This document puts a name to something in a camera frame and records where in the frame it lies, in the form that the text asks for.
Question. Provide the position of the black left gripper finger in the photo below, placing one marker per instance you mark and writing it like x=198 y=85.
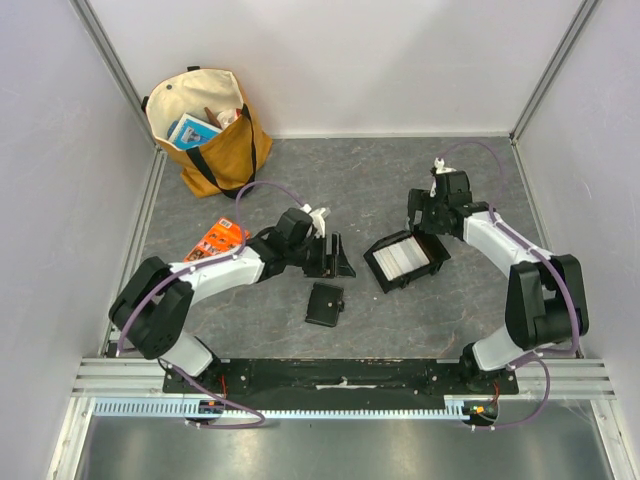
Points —
x=331 y=252
x=343 y=266

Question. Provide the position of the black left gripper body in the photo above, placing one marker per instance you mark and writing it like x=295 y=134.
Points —
x=310 y=255

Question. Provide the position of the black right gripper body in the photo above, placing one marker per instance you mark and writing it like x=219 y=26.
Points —
x=423 y=220

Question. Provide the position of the black leather card holder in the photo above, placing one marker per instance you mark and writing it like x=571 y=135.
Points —
x=326 y=303

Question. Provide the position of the black plastic card tray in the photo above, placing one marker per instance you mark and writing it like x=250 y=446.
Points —
x=430 y=243

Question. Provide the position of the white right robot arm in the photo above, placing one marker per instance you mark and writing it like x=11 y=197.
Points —
x=545 y=310

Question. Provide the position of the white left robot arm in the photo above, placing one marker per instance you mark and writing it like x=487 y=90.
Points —
x=152 y=308

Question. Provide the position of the white credit card stack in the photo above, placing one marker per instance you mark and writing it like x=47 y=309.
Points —
x=401 y=258

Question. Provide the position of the orange printed box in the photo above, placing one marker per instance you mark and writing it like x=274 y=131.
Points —
x=221 y=243

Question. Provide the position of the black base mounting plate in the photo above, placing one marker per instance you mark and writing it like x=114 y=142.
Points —
x=241 y=377

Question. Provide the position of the blue book in bag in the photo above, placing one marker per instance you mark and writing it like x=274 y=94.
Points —
x=189 y=132

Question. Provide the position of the mustard tote bag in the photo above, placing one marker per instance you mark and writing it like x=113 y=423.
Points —
x=231 y=160

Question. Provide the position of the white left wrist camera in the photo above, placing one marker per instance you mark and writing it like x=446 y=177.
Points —
x=318 y=217

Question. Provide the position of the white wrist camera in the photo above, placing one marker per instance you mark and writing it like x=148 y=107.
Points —
x=318 y=217
x=439 y=169

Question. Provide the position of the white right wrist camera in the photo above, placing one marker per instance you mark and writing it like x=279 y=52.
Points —
x=439 y=169

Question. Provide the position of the grey slotted cable duct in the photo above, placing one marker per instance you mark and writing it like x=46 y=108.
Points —
x=200 y=408

